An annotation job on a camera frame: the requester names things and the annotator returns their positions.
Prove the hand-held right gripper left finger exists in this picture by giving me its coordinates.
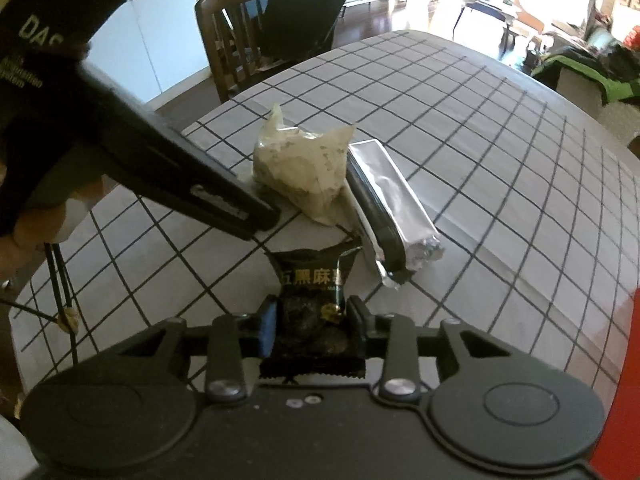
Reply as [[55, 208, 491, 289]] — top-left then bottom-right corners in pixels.
[[117, 296, 279, 403]]

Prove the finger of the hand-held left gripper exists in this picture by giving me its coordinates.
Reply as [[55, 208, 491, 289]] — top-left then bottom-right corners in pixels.
[[75, 64, 281, 242]]

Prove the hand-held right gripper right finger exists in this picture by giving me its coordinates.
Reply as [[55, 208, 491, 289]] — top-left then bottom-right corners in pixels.
[[347, 295, 512, 405]]

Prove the black gold-print snack packet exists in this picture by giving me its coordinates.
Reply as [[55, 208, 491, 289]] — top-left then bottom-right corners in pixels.
[[259, 241, 369, 382]]

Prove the translucent white snack packet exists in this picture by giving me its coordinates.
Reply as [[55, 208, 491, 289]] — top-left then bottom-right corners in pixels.
[[251, 102, 357, 227]]

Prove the orange cardboard box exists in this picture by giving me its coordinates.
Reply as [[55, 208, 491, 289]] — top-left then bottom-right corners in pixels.
[[614, 284, 640, 480]]

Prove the person's left hand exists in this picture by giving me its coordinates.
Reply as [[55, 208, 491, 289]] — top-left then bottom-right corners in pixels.
[[0, 179, 107, 282]]

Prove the silver foil snack packet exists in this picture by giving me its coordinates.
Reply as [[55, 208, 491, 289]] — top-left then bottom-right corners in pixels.
[[344, 139, 446, 290]]

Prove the dark wooden chair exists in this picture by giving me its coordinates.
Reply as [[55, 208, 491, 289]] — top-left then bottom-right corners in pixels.
[[194, 0, 351, 107]]

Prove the black cloth on chair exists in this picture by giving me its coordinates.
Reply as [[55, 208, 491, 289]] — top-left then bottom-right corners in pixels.
[[259, 0, 351, 62]]

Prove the dark coffee table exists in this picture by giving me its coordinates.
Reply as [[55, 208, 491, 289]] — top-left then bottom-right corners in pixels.
[[456, 0, 532, 54]]

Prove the green and black jacket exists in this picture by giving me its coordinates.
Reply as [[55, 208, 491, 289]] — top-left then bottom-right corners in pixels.
[[531, 26, 640, 107]]

